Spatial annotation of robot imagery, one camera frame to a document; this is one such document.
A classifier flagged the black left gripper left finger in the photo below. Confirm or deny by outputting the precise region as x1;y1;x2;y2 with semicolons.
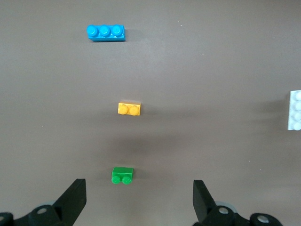
0;178;87;226

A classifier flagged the blue three-stud block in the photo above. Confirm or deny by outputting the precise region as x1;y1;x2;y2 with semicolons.
86;24;126;43

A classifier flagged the white studded base plate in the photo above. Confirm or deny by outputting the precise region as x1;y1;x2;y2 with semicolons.
287;89;301;131

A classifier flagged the yellow two-stud block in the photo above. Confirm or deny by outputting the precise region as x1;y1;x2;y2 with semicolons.
117;101;143;117

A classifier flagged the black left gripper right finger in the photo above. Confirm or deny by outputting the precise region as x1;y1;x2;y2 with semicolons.
192;180;282;226

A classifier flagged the green two-stud block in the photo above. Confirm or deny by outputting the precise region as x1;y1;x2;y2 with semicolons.
111;166;134;186

